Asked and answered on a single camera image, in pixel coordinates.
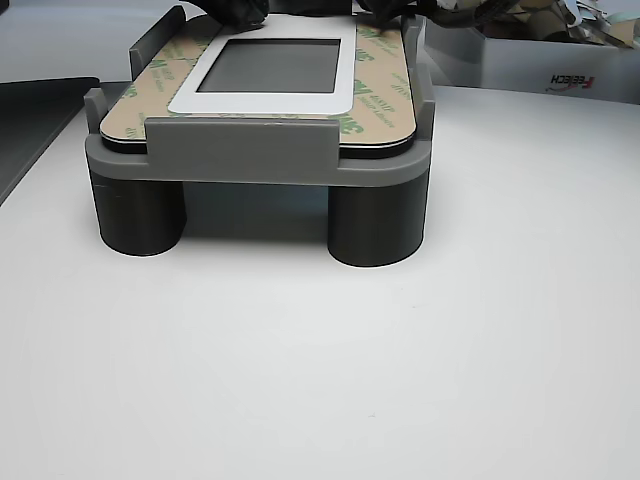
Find white cardboard box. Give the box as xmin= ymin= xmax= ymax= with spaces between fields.
xmin=424 ymin=14 xmax=640 ymax=106

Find black cables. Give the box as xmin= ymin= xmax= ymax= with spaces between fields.
xmin=353 ymin=0 xmax=496 ymax=32

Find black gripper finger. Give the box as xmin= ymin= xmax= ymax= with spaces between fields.
xmin=187 ymin=0 xmax=269 ymax=29

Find dark gray tray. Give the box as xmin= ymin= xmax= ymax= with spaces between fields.
xmin=0 ymin=75 xmax=104 ymax=206

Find gray fixture with cylindrical legs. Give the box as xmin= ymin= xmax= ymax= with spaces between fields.
xmin=83 ymin=0 xmax=437 ymax=271

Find discarded film scraps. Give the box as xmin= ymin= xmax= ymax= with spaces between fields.
xmin=477 ymin=0 xmax=640 ymax=51

